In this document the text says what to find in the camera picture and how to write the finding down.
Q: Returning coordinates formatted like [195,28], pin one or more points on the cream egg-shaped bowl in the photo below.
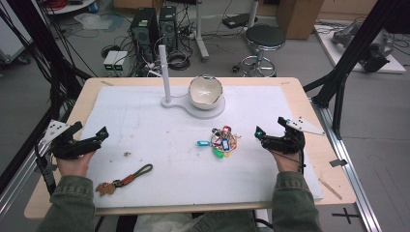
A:
[204,96]

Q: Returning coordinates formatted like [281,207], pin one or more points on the white metal table leg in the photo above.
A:
[201,35]

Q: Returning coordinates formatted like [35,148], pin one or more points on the key bundle with colourful tags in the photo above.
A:
[225,143]

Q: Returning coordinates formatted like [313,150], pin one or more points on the small white power unit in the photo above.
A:
[121,63]
[109,61]

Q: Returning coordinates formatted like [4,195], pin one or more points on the aluminium rail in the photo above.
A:
[351,174]

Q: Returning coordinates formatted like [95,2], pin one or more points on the large black computer tower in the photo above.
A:
[144,32]

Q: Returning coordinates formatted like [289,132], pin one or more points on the person's left hand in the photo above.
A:
[74,166]

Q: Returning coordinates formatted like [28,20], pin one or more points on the slim black computer tower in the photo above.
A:
[167,27]

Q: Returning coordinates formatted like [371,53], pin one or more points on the thin wooden stick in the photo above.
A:
[330,189]

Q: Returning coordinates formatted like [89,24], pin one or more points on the grey machine on white board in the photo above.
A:
[370,51]

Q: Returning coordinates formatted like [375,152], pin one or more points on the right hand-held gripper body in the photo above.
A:
[288,143]

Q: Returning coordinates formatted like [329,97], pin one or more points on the black round stool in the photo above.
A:
[265,36]

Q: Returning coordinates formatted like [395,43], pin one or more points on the person's right hand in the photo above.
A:
[286,162]

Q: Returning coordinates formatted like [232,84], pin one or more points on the clear plastic bag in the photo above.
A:
[96,21]

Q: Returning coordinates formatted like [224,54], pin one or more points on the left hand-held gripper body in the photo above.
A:
[66,148]

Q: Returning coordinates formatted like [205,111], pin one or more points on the white foam mat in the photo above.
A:
[180,174]

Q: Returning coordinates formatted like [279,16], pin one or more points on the black flat case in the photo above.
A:
[238,21]

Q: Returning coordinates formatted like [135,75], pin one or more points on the white key stand with pole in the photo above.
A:
[165,71]

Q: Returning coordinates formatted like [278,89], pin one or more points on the person's lap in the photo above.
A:
[193,224]

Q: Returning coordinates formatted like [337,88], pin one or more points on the brown cardboard box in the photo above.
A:
[298,17]

